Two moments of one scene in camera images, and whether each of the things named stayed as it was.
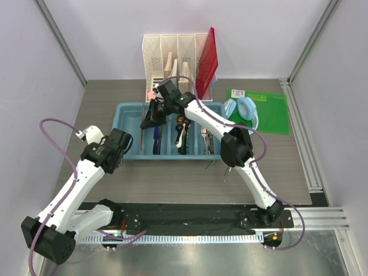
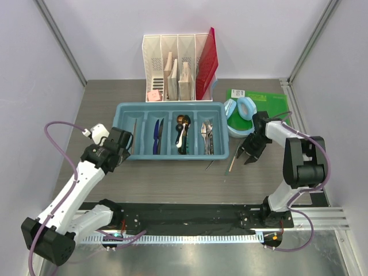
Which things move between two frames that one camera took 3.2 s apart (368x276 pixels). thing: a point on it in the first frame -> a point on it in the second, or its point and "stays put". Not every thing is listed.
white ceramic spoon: x=180 y=143 stays put
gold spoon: x=180 y=119 stays put
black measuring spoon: x=179 y=127 stays put
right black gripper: x=152 y=119 -> x=246 y=146
